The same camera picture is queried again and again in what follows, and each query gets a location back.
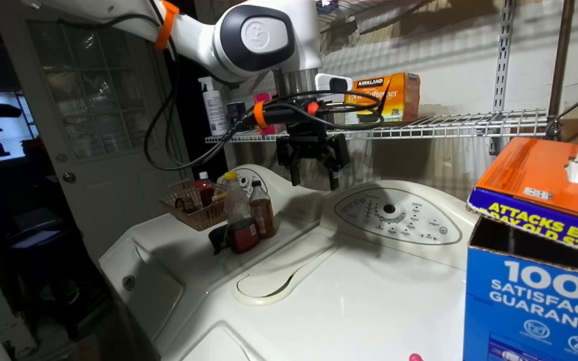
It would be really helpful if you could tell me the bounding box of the orange cardboard box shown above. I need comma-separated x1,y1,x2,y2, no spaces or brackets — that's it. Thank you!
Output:
344,70,423,128

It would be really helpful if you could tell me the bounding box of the metal shelf upright rail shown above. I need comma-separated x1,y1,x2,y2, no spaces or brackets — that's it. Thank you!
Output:
490,0,519,156

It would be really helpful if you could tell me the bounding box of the orange strap on cable bundle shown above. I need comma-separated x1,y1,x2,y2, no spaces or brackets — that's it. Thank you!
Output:
251,99,271,130

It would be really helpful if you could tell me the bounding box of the wire shelf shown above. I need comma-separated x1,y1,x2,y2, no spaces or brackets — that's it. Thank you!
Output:
202,108,553,147

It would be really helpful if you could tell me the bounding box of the blue orange detergent box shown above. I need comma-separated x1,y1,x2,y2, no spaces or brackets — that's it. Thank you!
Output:
461,134,578,361

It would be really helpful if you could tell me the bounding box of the brown liquid bottle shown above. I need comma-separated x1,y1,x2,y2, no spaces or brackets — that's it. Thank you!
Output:
246,179,278,241

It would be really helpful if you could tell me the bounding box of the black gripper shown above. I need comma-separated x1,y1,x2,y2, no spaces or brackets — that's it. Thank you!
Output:
274,121,354,192

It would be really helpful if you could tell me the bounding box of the white plastic bottle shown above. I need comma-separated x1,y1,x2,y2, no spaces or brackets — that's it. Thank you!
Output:
197,74,230,138

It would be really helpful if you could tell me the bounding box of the white laundry machine without panel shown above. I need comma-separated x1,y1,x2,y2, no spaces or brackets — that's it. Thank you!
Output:
96,162,335,361

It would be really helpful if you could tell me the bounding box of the orange strap on arm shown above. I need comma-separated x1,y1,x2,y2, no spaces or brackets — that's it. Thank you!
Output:
153,0,183,55

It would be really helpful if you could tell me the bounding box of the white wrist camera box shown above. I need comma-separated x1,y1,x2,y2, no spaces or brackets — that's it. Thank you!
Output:
313,70,354,96

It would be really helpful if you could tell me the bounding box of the white door with window panes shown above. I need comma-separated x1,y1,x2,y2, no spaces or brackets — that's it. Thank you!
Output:
0,0,194,264

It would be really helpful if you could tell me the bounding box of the red jar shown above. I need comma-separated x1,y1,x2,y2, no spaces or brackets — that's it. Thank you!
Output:
228,218,261,254

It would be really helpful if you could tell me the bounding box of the wicker basket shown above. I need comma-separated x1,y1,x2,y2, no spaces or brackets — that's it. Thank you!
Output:
161,176,233,233

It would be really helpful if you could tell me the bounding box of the brown vertical pole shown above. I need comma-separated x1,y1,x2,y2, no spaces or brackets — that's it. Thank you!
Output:
544,0,578,140

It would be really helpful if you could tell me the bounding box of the white washing machine with panel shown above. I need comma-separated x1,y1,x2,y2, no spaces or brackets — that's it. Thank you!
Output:
157,179,482,361

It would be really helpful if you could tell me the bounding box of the clear bottle yellow cap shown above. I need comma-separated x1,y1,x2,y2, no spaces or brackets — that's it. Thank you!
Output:
220,171,255,228

